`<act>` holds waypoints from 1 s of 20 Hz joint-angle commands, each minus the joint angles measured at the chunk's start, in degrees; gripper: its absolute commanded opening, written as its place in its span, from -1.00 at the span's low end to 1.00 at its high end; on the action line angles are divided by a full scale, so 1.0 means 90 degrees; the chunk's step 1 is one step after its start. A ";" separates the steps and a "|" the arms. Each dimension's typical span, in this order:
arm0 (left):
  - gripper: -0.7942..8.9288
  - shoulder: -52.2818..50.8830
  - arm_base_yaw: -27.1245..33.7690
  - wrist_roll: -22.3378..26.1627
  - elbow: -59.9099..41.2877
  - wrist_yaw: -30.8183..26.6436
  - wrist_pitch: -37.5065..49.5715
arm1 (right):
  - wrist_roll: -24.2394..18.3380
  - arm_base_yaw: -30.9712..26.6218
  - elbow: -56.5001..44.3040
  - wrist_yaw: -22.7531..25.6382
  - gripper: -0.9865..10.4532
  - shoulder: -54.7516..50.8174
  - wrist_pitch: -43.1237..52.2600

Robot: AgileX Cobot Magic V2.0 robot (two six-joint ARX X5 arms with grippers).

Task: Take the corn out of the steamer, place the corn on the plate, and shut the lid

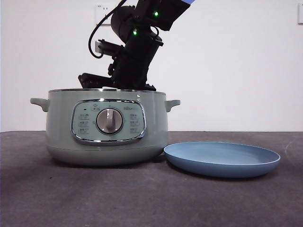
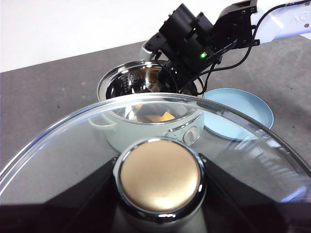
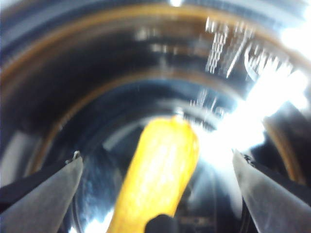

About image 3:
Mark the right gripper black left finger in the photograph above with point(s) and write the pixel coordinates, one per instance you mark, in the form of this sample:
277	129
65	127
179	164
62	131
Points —
43	199

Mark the pale green electric steamer pot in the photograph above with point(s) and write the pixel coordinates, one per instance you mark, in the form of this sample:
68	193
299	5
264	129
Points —
85	72

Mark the yellow corn cob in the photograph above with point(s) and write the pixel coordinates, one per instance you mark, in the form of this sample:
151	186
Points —
158	174

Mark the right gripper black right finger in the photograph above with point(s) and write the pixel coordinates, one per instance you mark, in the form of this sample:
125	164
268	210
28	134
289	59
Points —
274	201

